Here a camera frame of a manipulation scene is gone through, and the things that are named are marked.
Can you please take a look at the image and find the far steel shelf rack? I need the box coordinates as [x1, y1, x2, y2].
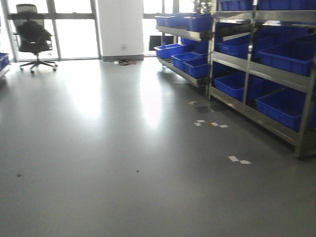
[154, 0, 214, 95]

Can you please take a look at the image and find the steel shelf rack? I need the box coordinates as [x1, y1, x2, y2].
[154, 0, 214, 95]
[209, 0, 316, 158]

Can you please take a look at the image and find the near steel shelf rack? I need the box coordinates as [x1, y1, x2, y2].
[209, 0, 316, 158]

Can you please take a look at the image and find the blue bin far lower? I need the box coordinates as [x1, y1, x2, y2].
[184, 57, 209, 79]

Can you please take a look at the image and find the blue bin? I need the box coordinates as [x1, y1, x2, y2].
[184, 57, 209, 79]
[256, 89, 306, 132]
[258, 40, 316, 77]

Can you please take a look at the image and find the white paper scrap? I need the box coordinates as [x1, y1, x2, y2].
[228, 156, 239, 162]

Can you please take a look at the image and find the blue bin lower near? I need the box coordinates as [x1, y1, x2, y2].
[256, 89, 306, 132]

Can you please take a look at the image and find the black office chair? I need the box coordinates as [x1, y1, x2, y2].
[12, 3, 58, 74]

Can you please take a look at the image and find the blue bin middle near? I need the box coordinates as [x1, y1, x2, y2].
[258, 40, 316, 77]

